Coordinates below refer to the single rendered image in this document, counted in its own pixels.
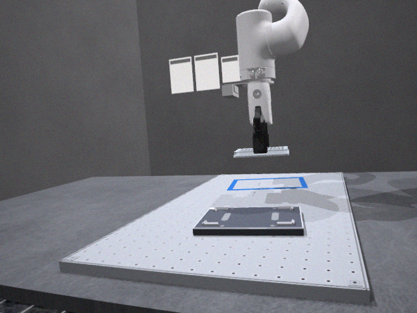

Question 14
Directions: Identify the blue tape outline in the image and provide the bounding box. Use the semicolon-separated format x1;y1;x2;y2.
227;177;308;190

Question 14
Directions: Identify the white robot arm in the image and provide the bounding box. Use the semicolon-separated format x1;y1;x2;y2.
222;0;309;99

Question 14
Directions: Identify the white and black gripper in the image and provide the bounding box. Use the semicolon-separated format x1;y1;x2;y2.
242;81;274;154

